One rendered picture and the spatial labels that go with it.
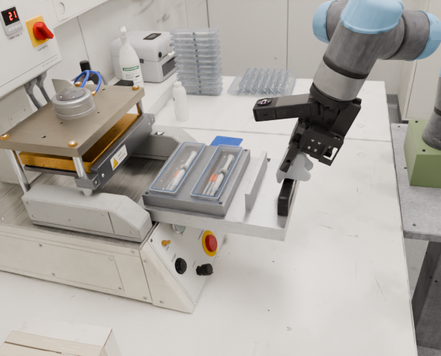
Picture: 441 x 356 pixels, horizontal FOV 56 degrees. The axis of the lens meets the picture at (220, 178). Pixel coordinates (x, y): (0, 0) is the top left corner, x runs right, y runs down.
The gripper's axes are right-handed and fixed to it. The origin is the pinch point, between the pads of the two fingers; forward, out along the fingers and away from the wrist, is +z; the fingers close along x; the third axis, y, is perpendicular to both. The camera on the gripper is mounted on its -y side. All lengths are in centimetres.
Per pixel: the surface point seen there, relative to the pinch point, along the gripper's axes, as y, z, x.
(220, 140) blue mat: -19, 34, 52
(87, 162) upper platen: -34.2, 6.9, -10.2
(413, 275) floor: 78, 78, 77
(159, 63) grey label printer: -58, 34, 87
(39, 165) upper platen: -44.4, 12.9, -10.2
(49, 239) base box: -37.5, 24.6, -16.9
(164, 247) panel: -15.1, 18.1, -12.4
